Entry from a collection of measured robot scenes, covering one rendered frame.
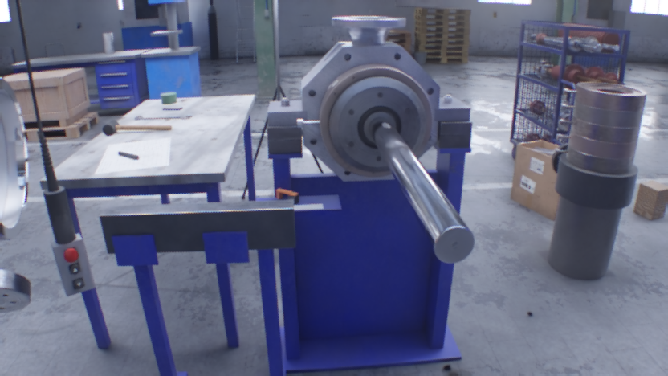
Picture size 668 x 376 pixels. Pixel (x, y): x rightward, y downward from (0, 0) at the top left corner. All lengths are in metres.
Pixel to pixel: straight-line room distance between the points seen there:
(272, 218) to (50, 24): 13.76
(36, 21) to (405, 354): 14.12
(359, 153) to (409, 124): 0.19
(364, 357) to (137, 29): 10.93
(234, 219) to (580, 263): 2.05
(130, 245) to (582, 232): 2.28
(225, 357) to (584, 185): 2.00
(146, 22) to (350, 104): 10.97
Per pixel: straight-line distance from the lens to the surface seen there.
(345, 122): 1.50
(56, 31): 14.91
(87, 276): 1.13
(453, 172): 1.80
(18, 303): 1.11
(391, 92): 1.51
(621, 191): 2.76
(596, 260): 2.95
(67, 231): 1.07
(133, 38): 12.35
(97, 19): 14.35
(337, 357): 2.16
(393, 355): 2.19
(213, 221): 1.51
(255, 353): 2.25
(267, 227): 1.50
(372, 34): 1.66
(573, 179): 2.73
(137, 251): 1.61
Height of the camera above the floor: 1.48
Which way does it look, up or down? 22 degrees down
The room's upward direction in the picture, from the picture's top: 1 degrees counter-clockwise
